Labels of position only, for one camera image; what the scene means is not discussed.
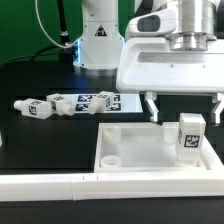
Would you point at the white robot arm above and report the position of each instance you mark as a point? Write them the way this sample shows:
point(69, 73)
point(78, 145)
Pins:
point(173, 49)

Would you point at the white sheet with tags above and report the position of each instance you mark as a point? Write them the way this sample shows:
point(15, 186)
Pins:
point(123, 103)

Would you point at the white L-shaped fence wall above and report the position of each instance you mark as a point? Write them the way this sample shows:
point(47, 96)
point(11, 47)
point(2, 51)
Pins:
point(86, 186)

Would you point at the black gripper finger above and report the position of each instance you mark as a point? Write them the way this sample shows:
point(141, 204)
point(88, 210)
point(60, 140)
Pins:
point(218, 107)
point(150, 98)

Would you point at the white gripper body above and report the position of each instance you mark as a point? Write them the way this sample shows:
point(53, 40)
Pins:
point(149, 65)

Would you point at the white square table top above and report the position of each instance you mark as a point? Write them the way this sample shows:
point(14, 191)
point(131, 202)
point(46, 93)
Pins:
point(145, 147)

